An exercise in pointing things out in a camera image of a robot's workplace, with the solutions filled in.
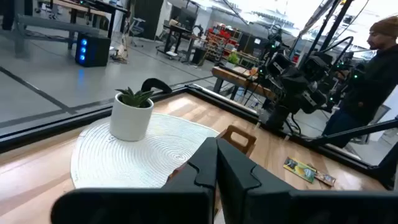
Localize small green succulent plant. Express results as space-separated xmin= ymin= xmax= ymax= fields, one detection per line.
xmin=115 ymin=86 xmax=155 ymax=109

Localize wooden workbench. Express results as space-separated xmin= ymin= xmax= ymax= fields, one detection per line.
xmin=211 ymin=64 xmax=278 ymax=102

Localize grey metal bench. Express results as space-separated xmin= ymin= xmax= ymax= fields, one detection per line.
xmin=12 ymin=14 xmax=101 ymax=58

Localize white round woven placemat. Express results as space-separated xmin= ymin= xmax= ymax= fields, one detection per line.
xmin=70 ymin=112 xmax=220 ymax=190

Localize black computer tower blue lights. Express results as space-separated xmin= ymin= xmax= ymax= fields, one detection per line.
xmin=75 ymin=32 xmax=112 ymax=68

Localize black frame clamp handle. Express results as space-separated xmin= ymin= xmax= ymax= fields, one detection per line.
xmin=141 ymin=77 xmax=174 ymax=95

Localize black waste bin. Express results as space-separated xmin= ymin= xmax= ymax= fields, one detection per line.
xmin=191 ymin=46 xmax=208 ymax=66

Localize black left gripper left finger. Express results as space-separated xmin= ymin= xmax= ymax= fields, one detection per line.
xmin=50 ymin=137 xmax=218 ymax=224

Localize brown wooden compartment box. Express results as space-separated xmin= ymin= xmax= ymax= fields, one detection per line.
xmin=165 ymin=124 xmax=258 ymax=184

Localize black aluminium table frame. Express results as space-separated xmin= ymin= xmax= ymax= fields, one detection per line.
xmin=0 ymin=83 xmax=398 ymax=191

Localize background potted plant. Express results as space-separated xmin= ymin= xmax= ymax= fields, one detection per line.
xmin=225 ymin=51 xmax=241 ymax=70

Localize black desk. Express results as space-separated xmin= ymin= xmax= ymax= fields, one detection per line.
xmin=156 ymin=24 xmax=193 ymax=60
xmin=52 ymin=0 xmax=131 ymax=40

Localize grey office chair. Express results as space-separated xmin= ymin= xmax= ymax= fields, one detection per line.
xmin=127 ymin=17 xmax=147 ymax=48

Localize red storage shelf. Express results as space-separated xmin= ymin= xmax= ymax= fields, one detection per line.
xmin=204 ymin=23 xmax=244 ymax=63

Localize green yellow tea bag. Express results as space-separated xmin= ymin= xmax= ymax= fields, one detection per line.
xmin=282 ymin=156 xmax=318 ymax=184

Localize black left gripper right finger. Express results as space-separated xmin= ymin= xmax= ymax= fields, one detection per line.
xmin=216 ymin=138 xmax=398 ymax=224

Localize white ceramic plant pot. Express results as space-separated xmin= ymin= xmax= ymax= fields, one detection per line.
xmin=109 ymin=92 xmax=155 ymax=142

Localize person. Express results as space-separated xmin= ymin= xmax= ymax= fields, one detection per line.
xmin=322 ymin=15 xmax=398 ymax=149

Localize beige vanilla tea bag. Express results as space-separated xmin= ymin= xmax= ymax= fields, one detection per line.
xmin=313 ymin=170 xmax=337 ymax=188

